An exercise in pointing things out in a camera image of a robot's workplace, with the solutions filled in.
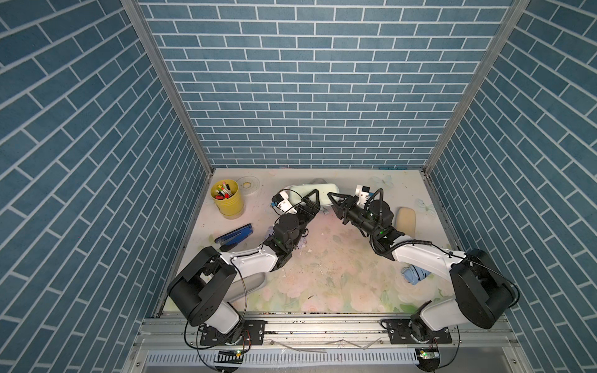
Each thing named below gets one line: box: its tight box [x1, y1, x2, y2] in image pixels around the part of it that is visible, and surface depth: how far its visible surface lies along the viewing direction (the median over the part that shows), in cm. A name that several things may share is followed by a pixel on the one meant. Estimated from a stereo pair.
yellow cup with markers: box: [209, 178, 245, 220], surface depth 98 cm
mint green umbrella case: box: [284, 183, 340, 206], surface depth 80 cm
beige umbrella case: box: [395, 206, 416, 238], surface depth 101 cm
